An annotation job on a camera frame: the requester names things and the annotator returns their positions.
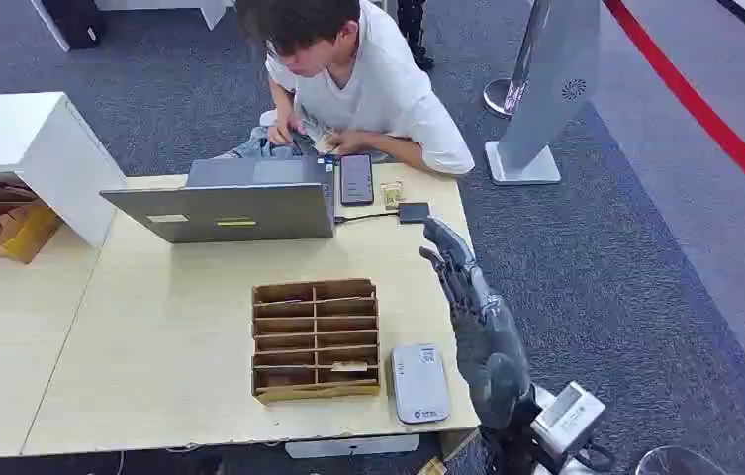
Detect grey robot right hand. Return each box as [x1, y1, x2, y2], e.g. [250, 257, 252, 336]
[419, 218, 534, 432]

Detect small stack of cards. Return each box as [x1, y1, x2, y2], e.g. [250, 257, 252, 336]
[300, 118, 337, 156]

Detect chrome stanchion post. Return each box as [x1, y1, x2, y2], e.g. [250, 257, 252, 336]
[482, 0, 553, 120]

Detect white table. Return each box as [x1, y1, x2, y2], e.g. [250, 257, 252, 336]
[30, 0, 236, 53]

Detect clear glass dome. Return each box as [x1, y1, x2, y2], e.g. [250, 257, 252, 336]
[633, 446, 734, 475]

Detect standing person's legs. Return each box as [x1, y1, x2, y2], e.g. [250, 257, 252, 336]
[397, 0, 436, 72]

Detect person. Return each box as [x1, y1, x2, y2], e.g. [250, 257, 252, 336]
[214, 0, 476, 177]

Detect black adapter cable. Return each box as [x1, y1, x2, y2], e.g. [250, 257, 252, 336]
[334, 209, 401, 227]

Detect grey kiosk stand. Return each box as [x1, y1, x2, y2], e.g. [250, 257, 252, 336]
[484, 0, 603, 187]

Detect red barrier belt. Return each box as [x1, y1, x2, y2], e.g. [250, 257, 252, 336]
[601, 0, 745, 222]

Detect white shelf unit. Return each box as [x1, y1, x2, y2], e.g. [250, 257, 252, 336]
[0, 91, 130, 249]

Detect wooden card box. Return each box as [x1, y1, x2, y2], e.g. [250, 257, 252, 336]
[251, 278, 382, 405]

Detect person's left hand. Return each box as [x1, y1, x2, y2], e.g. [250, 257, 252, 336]
[326, 130, 368, 156]

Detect black adapter box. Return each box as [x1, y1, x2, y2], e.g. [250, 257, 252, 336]
[398, 202, 431, 225]

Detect brown cardboard box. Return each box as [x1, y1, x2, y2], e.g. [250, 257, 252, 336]
[0, 176, 64, 265]

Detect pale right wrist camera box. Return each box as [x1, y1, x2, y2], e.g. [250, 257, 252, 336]
[531, 382, 607, 460]

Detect grey laptop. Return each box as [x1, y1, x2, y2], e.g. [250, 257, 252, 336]
[99, 154, 337, 245]

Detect small yellow packet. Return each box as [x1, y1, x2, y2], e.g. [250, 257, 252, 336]
[380, 181, 406, 211]

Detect person's right hand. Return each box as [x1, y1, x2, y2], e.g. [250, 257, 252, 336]
[266, 116, 295, 146]

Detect black smartphone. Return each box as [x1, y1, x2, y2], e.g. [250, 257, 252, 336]
[338, 153, 375, 208]

